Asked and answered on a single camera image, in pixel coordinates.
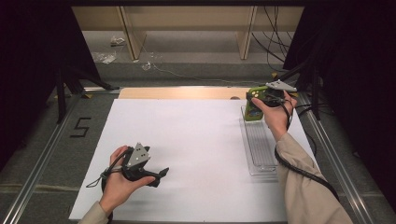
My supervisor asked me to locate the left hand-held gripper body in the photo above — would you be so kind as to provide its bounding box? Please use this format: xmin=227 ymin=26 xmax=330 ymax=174
xmin=121 ymin=142 xmax=157 ymax=182

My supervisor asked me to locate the black metal stand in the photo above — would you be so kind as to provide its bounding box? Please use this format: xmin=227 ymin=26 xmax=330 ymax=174
xmin=270 ymin=59 xmax=322 ymax=121
xmin=55 ymin=65 xmax=120 ymax=124

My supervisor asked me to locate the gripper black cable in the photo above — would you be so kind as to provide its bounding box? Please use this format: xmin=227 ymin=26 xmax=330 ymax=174
xmin=273 ymin=92 xmax=341 ymax=202
xmin=86 ymin=148 xmax=134 ymax=224

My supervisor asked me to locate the bundle of black cables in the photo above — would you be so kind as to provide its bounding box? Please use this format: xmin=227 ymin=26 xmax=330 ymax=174
xmin=251 ymin=6 xmax=295 ymax=73

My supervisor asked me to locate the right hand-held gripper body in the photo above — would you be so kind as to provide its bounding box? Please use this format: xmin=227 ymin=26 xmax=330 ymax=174
xmin=262 ymin=79 xmax=299 ymax=108

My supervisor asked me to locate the wooden shelf unit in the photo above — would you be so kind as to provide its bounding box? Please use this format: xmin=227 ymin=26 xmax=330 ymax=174
xmin=72 ymin=6 xmax=304 ymax=61

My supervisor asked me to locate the metal floor rail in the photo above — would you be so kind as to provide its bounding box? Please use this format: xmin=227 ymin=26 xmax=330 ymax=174
xmin=0 ymin=92 xmax=80 ymax=224
xmin=293 ymin=92 xmax=396 ymax=224

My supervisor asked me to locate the person's right hand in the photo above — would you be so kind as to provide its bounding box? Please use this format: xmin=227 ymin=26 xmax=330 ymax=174
xmin=251 ymin=92 xmax=299 ymax=143

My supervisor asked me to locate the white table sheet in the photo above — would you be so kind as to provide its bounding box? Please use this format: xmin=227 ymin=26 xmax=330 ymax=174
xmin=68 ymin=98 xmax=318 ymax=222

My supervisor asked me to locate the wooden table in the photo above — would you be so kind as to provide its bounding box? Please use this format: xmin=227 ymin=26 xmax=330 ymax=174
xmin=118 ymin=87 xmax=251 ymax=101

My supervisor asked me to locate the dark curtain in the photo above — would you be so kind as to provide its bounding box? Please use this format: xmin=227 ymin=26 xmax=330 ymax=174
xmin=0 ymin=0 xmax=101 ymax=162
xmin=282 ymin=0 xmax=396 ymax=213

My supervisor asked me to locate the clear plastic tray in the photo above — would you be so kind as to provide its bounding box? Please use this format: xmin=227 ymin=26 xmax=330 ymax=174
xmin=238 ymin=105 xmax=280 ymax=177

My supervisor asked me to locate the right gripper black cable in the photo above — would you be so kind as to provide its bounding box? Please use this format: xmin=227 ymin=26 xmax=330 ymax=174
xmin=273 ymin=92 xmax=341 ymax=202

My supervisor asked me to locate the person's left hand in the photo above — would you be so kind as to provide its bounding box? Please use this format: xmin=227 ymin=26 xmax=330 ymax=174
xmin=99 ymin=145 xmax=156 ymax=217

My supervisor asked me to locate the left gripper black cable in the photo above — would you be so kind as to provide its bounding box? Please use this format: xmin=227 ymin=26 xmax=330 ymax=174
xmin=86 ymin=148 xmax=134 ymax=224

